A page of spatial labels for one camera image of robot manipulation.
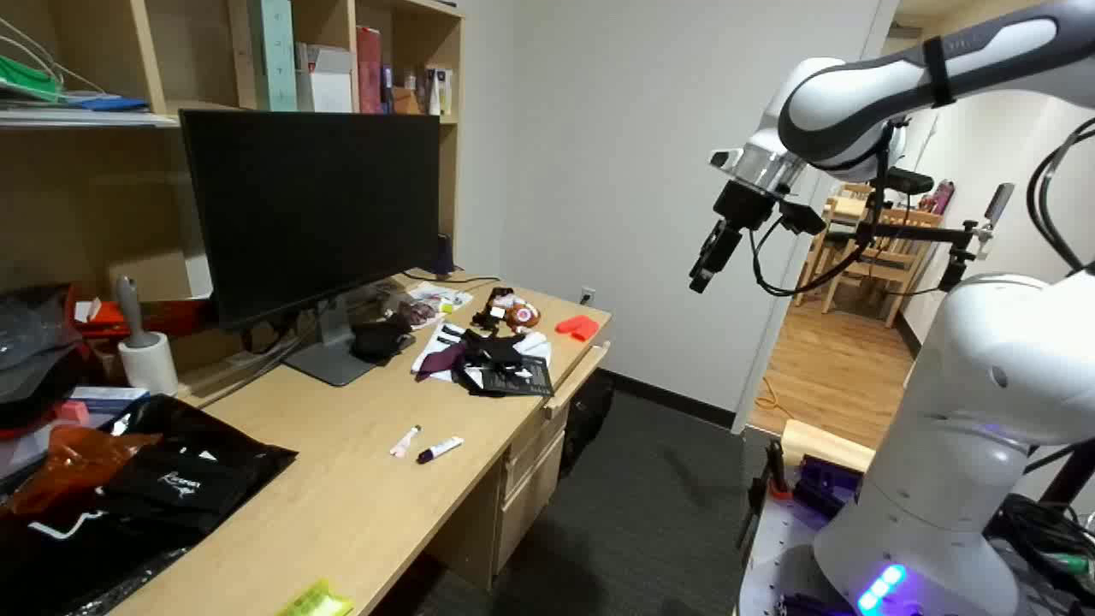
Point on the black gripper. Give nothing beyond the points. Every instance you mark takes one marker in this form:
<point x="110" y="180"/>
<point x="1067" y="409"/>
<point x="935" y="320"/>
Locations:
<point x="757" y="186"/>

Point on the wooden top drawer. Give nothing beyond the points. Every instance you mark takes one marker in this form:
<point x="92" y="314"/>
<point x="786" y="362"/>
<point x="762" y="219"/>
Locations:
<point x="576" y="378"/>

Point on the wooden drawer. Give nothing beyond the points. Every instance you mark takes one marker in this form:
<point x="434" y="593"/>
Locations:
<point x="576" y="378"/>
<point x="508" y="502"/>

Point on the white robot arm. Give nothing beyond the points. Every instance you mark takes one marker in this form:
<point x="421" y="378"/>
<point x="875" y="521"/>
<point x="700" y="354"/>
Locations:
<point x="1008" y="364"/>

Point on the wooden lower drawer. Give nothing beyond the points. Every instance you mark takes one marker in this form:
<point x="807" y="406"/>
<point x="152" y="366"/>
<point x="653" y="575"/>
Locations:
<point x="508" y="502"/>

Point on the wooden chair in hallway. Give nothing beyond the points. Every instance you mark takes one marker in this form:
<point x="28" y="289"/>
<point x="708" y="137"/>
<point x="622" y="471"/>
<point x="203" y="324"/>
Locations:
<point x="883" y="264"/>

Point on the orange red small object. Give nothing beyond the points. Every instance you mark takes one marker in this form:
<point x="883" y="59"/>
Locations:
<point x="579" y="328"/>

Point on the red white small package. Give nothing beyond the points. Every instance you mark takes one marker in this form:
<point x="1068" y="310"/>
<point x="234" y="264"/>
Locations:
<point x="503" y="307"/>

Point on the black dark clothing pile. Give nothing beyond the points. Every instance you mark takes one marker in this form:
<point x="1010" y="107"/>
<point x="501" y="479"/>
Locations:
<point x="498" y="366"/>

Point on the red book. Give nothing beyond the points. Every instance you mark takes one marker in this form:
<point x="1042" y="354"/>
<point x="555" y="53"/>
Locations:
<point x="370" y="70"/>

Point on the black headphones case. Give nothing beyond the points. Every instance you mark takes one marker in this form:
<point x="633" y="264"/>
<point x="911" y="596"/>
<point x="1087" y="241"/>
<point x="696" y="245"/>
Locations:
<point x="381" y="340"/>

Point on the white marker with black cap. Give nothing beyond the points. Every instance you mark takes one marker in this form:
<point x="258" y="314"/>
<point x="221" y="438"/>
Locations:
<point x="438" y="451"/>

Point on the white clear marker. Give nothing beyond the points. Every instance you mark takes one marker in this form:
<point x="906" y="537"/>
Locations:
<point x="401" y="447"/>

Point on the light wooden desk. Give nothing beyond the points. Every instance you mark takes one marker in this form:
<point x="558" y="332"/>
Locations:
<point x="344" y="511"/>

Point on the white box on shelf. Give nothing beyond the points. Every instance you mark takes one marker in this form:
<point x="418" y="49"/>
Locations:
<point x="328" y="78"/>

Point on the black computer monitor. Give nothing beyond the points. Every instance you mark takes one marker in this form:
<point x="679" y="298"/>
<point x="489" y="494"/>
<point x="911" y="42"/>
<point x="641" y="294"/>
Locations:
<point x="302" y="208"/>

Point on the teal book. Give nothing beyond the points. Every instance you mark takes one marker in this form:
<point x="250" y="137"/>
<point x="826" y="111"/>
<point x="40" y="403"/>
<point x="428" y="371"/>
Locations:
<point x="274" y="22"/>

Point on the yellow green sticky pad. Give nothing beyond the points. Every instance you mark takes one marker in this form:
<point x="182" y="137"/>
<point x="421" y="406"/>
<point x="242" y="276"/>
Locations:
<point x="321" y="600"/>

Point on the white paper roll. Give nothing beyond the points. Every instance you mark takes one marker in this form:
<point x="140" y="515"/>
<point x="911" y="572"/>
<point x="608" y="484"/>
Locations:
<point x="150" y="364"/>

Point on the orange plastic bag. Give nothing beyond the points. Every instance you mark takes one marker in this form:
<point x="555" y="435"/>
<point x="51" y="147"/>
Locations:
<point x="76" y="464"/>

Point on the black plastic bag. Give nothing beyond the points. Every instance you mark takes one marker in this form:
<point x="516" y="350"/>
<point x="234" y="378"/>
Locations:
<point x="88" y="557"/>

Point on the black camera on stand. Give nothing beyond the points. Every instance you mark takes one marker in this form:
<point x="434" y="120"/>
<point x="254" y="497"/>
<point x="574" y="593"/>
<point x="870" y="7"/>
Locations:
<point x="956" y="237"/>

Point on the wooden wall shelf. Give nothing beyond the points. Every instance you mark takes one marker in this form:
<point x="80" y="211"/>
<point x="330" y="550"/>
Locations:
<point x="95" y="183"/>

